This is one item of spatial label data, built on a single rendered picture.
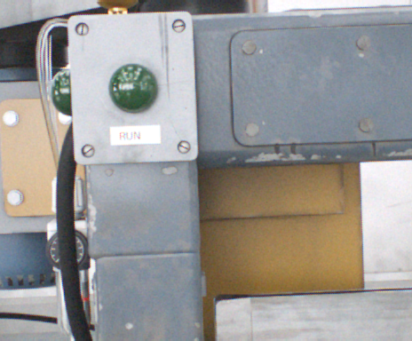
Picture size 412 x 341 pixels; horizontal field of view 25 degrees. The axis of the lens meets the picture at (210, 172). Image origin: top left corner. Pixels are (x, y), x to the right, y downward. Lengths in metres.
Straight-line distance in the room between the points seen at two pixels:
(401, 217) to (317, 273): 5.06
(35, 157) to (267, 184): 0.27
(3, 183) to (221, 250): 0.26
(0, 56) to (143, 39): 0.51
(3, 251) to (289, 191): 0.35
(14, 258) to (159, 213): 0.46
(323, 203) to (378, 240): 5.09
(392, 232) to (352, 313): 5.18
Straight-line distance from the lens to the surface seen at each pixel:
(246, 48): 0.61
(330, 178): 0.86
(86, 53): 0.56
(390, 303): 0.80
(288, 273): 0.91
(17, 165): 1.00
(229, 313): 0.77
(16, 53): 1.05
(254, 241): 0.91
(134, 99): 0.54
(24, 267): 1.05
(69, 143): 0.62
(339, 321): 0.79
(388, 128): 0.62
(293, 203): 0.86
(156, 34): 0.56
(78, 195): 0.83
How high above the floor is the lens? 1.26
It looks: 3 degrees down
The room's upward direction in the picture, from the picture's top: 2 degrees counter-clockwise
